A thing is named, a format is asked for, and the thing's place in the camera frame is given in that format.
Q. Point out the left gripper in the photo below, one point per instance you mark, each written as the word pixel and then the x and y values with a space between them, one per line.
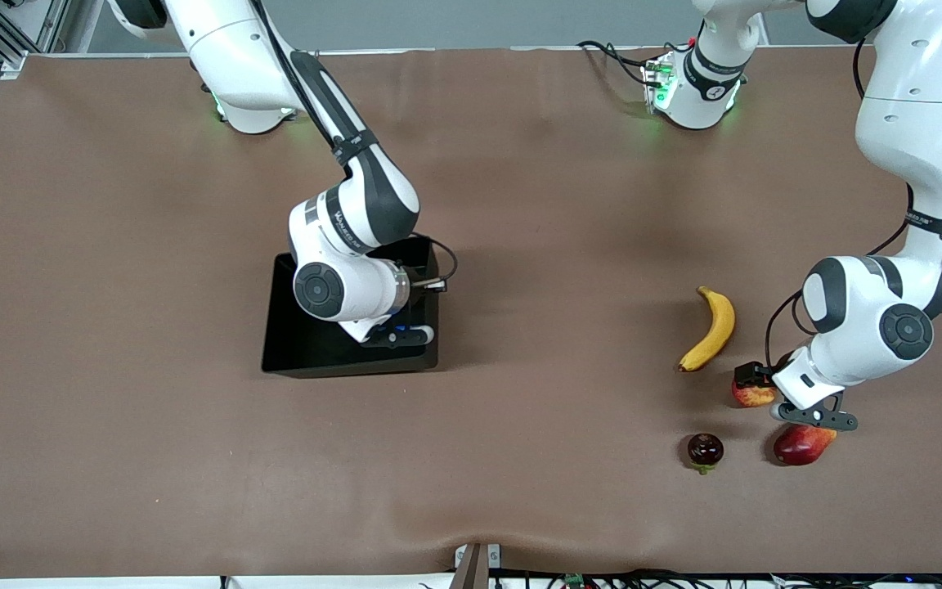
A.
pixel 753 375

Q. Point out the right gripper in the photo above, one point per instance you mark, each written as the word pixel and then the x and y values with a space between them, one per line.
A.
pixel 419 299

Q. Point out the red yellow apple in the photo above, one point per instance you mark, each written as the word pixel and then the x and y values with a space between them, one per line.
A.
pixel 753 397

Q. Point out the yellow banana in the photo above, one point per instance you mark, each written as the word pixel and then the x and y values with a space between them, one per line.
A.
pixel 716 327

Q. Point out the black plastic box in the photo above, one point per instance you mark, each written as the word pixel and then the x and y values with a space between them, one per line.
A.
pixel 307 352

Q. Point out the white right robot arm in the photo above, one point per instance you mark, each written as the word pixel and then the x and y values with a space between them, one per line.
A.
pixel 234 49

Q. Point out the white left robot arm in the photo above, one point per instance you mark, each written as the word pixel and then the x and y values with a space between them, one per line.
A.
pixel 912 123

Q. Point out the red yellow mango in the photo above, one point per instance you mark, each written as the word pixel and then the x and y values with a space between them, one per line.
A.
pixel 802 444

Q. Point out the dark purple mangosteen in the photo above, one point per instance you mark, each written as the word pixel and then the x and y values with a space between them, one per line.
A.
pixel 706 450

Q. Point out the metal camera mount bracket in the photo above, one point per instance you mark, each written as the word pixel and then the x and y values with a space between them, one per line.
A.
pixel 475 566

